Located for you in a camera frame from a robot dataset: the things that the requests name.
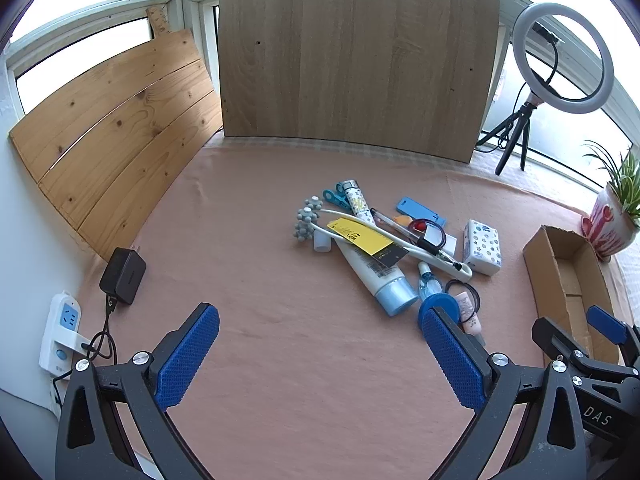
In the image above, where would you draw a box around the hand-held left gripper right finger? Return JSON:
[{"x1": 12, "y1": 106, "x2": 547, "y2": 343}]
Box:
[{"x1": 418, "y1": 302, "x2": 588, "y2": 480}]

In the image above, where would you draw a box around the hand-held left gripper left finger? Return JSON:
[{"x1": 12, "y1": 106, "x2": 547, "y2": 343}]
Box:
[{"x1": 55, "y1": 302, "x2": 221, "y2": 480}]

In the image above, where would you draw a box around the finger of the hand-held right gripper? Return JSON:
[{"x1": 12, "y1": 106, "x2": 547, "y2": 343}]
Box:
[
  {"x1": 586, "y1": 305, "x2": 640, "y2": 361},
  {"x1": 531, "y1": 316, "x2": 601, "y2": 378}
]

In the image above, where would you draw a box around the cardboard box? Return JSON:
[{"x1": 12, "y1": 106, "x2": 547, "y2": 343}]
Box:
[{"x1": 522, "y1": 225, "x2": 633, "y2": 368}]

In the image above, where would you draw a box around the white lotion tube blue cap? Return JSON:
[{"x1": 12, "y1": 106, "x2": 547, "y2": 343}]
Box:
[{"x1": 334, "y1": 237, "x2": 420, "y2": 317}]

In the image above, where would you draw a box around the grey ball massager white handle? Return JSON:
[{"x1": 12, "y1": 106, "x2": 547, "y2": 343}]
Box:
[{"x1": 291, "y1": 195, "x2": 473, "y2": 282}]

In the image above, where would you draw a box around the small pink tube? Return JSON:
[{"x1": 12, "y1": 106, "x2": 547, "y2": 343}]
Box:
[{"x1": 454, "y1": 291, "x2": 485, "y2": 336}]

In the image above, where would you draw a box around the round blue lid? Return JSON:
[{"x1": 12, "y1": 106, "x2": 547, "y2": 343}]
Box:
[{"x1": 419, "y1": 293, "x2": 460, "y2": 323}]

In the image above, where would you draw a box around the small clear blue spray bottle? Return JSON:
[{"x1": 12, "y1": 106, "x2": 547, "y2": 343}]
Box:
[{"x1": 417, "y1": 261, "x2": 443, "y2": 298}]

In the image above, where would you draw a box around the potted plant red white pot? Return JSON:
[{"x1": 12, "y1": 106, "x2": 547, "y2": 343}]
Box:
[{"x1": 580, "y1": 140, "x2": 640, "y2": 263}]

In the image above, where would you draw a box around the black power adapter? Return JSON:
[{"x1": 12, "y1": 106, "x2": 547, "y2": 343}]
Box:
[{"x1": 99, "y1": 246, "x2": 147, "y2": 306}]

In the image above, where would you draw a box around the white charger plug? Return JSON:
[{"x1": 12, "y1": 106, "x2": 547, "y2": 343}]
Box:
[{"x1": 425, "y1": 232, "x2": 457, "y2": 258}]

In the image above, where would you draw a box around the patterned tissue pack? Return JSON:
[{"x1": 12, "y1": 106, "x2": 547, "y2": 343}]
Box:
[{"x1": 462, "y1": 218, "x2": 503, "y2": 277}]

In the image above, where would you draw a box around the black tag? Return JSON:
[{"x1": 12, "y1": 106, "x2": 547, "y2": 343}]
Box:
[{"x1": 367, "y1": 245, "x2": 410, "y2": 267}]

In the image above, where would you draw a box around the white power strip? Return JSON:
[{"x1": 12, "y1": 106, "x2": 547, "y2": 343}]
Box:
[{"x1": 39, "y1": 290, "x2": 91, "y2": 376}]

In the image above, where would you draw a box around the yellow tag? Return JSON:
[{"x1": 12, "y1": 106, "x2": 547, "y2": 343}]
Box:
[{"x1": 326, "y1": 217, "x2": 395, "y2": 256}]

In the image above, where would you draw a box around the clear pen black grip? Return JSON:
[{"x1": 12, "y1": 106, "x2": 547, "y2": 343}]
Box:
[{"x1": 372, "y1": 208, "x2": 463, "y2": 271}]

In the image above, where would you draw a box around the blue card holder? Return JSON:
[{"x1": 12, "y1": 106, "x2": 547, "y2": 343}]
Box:
[{"x1": 396, "y1": 196, "x2": 447, "y2": 228}]

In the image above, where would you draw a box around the patterned lighter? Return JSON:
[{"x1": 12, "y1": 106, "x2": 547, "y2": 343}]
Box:
[{"x1": 342, "y1": 178, "x2": 377, "y2": 226}]

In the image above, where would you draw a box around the blue clothes peg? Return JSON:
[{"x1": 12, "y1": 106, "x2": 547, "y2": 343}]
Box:
[{"x1": 321, "y1": 183, "x2": 348, "y2": 209}]

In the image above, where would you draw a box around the black tripod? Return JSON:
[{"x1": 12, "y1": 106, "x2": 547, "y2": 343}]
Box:
[{"x1": 475, "y1": 102, "x2": 538, "y2": 177}]

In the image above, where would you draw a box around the pine wood board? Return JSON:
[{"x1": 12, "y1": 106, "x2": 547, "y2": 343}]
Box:
[{"x1": 9, "y1": 29, "x2": 224, "y2": 262}]

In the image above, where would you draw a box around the brown laminate board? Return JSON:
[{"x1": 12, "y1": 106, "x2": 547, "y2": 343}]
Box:
[{"x1": 218, "y1": 0, "x2": 502, "y2": 164}]

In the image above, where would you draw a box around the wooden ruler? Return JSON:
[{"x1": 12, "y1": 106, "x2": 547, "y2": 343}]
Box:
[{"x1": 145, "y1": 4, "x2": 173, "y2": 38}]

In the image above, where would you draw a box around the black hair tie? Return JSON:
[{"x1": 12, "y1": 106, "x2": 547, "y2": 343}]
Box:
[{"x1": 445, "y1": 280, "x2": 482, "y2": 321}]

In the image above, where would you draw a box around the black cable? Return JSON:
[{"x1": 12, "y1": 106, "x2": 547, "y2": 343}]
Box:
[{"x1": 52, "y1": 297, "x2": 118, "y2": 396}]

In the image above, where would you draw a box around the dark red hair ring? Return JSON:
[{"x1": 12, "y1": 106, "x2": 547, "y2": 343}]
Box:
[{"x1": 407, "y1": 218, "x2": 447, "y2": 253}]

